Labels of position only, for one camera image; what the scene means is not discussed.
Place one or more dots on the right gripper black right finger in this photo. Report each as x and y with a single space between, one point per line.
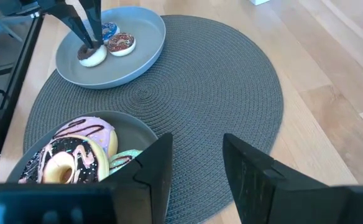
268 193

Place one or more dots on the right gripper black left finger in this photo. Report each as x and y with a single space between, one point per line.
144 193

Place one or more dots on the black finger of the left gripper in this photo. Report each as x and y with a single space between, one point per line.
71 21
95 21

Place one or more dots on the small blue iced donut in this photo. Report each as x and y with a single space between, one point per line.
111 31

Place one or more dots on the small chocolate iced donut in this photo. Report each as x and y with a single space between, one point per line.
93 57

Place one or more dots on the small brown sprinkled donut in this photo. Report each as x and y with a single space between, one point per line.
122 46

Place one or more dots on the large green iced donut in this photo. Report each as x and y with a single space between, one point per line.
122 157

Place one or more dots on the large chocolate iced donut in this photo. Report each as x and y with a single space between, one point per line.
85 152

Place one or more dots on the large pink iced donut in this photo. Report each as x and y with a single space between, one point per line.
97 130

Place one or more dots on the grey chair base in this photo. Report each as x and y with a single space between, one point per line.
1 31

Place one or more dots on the light grey plate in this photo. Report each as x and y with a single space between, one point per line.
131 62

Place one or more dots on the dark grey plate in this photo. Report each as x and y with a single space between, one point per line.
131 130

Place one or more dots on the grey woven oval placemat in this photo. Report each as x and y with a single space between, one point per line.
200 93

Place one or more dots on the black aluminium table frame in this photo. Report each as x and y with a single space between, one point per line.
13 93

